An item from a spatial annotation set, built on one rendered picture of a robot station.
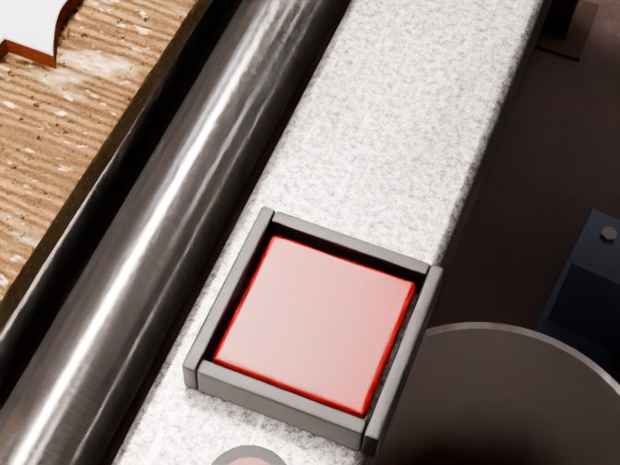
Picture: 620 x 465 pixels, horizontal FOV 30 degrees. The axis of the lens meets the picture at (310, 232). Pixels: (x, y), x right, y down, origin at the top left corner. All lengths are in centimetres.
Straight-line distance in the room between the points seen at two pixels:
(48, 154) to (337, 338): 14
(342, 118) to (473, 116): 6
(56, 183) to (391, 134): 14
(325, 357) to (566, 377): 71
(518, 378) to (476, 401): 7
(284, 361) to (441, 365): 71
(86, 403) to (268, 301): 8
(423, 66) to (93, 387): 21
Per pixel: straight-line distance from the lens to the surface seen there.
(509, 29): 55
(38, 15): 51
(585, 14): 186
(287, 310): 43
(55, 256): 48
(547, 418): 119
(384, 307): 44
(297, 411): 41
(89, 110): 48
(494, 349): 111
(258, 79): 51
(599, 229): 161
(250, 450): 42
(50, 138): 48
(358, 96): 51
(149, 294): 45
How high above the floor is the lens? 131
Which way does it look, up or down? 57 degrees down
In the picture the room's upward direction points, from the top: 3 degrees clockwise
